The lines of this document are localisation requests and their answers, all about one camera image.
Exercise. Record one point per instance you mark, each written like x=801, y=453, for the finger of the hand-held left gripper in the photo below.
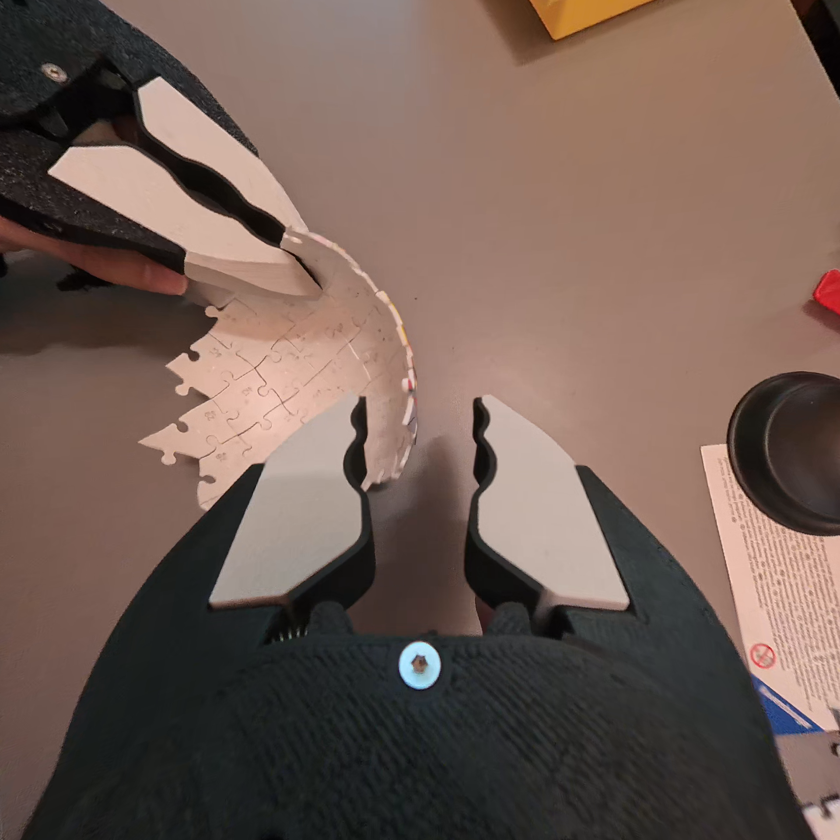
x=210, y=144
x=144, y=203

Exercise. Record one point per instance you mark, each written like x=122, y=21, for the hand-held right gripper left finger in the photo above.
x=295, y=525

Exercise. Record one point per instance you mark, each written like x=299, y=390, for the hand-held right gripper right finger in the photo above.
x=551, y=525

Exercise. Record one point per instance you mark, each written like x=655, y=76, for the partly built white puzzle ball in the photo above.
x=295, y=367

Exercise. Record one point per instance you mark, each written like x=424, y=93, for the pile of white puzzle pieces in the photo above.
x=823, y=817

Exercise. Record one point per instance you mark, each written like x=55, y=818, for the person's left hand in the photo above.
x=98, y=262

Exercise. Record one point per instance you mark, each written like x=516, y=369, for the white printed paper leaflet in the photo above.
x=774, y=590

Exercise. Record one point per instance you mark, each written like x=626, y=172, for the black round stand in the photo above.
x=787, y=453

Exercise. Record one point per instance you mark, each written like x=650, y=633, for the red plastic object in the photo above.
x=828, y=292

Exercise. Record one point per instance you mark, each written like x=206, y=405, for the yellow box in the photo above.
x=584, y=16

